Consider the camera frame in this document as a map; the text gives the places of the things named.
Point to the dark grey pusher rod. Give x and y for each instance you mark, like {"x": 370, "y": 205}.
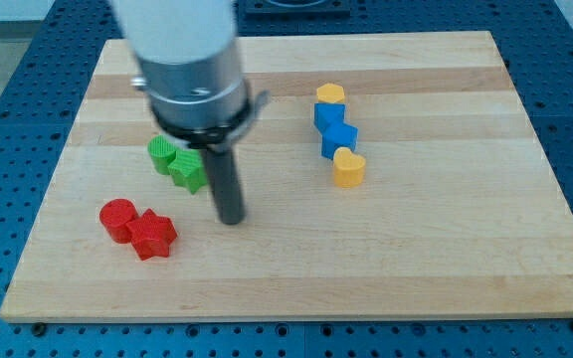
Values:
{"x": 227, "y": 194}

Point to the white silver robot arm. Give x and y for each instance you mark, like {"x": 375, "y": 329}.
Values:
{"x": 191, "y": 72}

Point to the yellow hexagon block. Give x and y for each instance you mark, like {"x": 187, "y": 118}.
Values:
{"x": 330, "y": 93}

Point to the yellow heart block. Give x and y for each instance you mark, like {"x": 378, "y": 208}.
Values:
{"x": 348, "y": 168}

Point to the green star block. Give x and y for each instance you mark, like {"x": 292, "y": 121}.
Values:
{"x": 187, "y": 171}

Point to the green cylinder block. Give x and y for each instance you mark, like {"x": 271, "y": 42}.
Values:
{"x": 161, "y": 153}

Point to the red star block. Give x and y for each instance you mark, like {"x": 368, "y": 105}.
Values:
{"x": 152, "y": 235}

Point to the blue block upper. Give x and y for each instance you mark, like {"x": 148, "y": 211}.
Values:
{"x": 327, "y": 114}

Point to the red cylinder block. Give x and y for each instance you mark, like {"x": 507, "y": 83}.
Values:
{"x": 114, "y": 216}

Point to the blue cube block lower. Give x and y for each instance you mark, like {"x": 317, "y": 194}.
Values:
{"x": 338, "y": 135}

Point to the wooden board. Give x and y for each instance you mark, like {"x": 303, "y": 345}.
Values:
{"x": 459, "y": 215}

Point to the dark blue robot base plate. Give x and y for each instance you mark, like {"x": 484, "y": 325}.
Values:
{"x": 266, "y": 8}

